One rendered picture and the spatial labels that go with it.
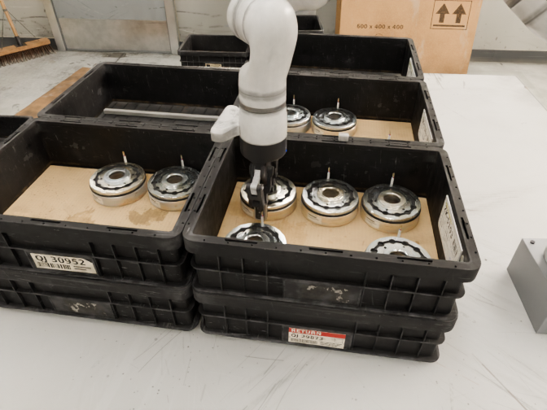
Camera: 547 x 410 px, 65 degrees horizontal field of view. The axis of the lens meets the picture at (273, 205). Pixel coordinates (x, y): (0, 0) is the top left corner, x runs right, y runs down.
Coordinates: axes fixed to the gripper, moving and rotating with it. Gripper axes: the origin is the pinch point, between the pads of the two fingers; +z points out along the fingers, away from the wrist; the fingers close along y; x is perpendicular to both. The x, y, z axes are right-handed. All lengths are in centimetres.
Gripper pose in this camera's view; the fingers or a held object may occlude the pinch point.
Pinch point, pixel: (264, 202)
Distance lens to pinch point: 76.9
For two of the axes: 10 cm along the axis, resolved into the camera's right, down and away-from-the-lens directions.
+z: 0.0, 7.8, 6.3
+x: -9.7, -1.4, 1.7
